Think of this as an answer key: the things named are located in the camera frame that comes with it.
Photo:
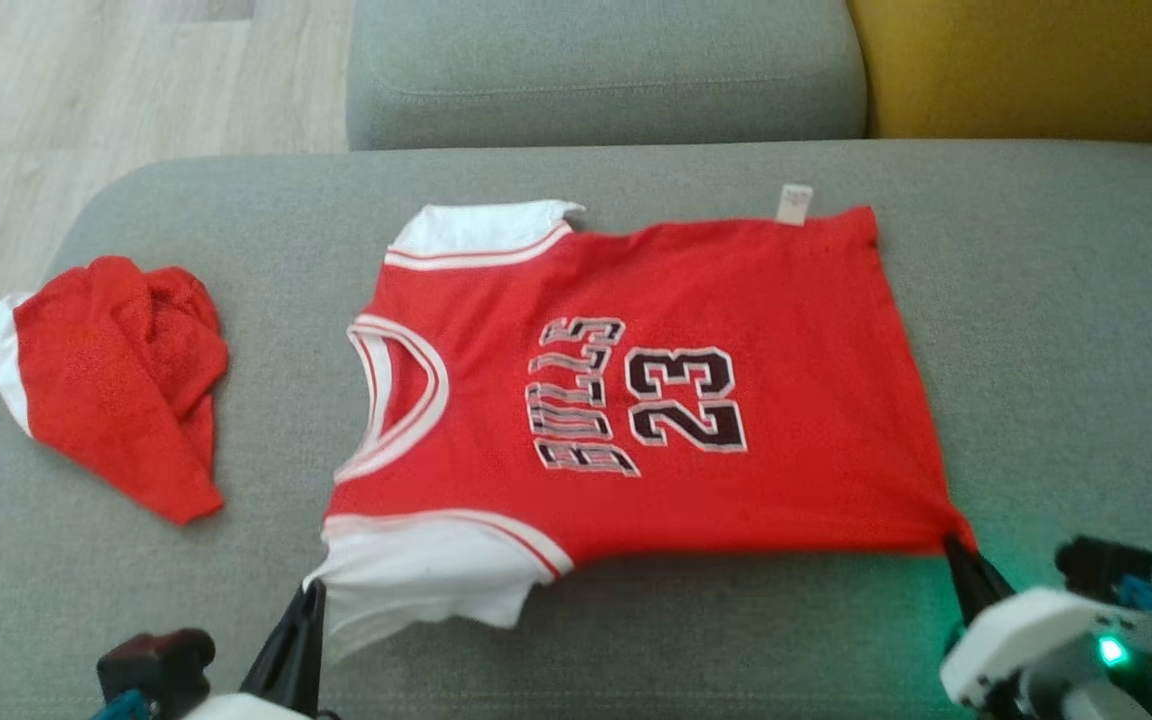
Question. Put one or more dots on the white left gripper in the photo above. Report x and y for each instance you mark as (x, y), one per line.
(246, 710)

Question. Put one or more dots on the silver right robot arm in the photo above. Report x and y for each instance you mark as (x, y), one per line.
(1126, 685)

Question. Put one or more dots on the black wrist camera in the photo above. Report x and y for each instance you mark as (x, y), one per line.
(1101, 565)
(156, 670)

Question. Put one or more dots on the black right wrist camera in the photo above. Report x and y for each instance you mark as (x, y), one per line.
(1101, 565)

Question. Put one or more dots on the yellow sofa cushion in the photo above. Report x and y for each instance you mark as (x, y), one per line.
(1026, 60)

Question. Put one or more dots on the grey sofa back cushion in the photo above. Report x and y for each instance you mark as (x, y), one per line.
(606, 70)

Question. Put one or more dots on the blue left camera connector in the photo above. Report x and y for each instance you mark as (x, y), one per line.
(121, 708)

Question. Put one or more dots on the red basketball jersey number 23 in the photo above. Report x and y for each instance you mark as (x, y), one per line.
(786, 420)

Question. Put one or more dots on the grey fabric sofa seat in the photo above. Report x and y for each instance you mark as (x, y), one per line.
(1036, 350)

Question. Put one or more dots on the red mesh shorts white trim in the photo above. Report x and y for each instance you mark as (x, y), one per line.
(116, 400)

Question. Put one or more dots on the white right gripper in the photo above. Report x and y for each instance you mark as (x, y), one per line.
(1011, 640)

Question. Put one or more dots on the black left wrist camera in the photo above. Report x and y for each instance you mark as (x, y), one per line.
(156, 670)

